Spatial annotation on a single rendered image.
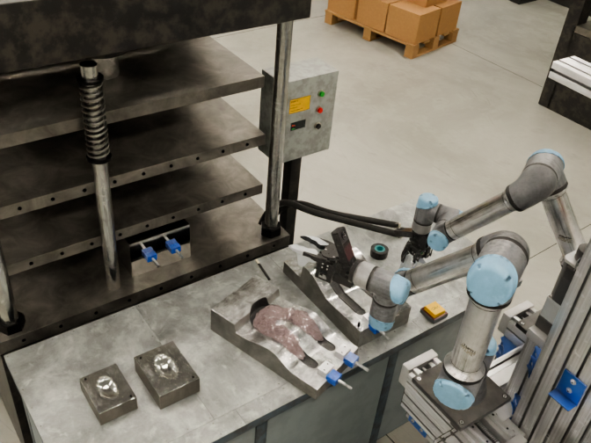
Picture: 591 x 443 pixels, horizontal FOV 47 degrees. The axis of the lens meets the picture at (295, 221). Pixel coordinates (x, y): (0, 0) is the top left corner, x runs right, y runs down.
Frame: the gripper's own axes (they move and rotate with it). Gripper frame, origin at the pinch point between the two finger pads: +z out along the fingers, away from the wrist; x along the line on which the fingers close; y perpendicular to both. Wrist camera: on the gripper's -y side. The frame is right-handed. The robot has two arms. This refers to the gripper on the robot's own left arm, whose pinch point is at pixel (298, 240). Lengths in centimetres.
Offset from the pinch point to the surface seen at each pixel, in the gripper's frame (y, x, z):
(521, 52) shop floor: 65, 594, 50
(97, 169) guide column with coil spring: 8, 4, 83
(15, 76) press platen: -10, 11, 130
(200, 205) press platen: 36, 49, 69
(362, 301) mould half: 50, 53, -7
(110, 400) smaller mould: 65, -33, 42
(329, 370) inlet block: 56, 16, -13
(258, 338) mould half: 56, 14, 16
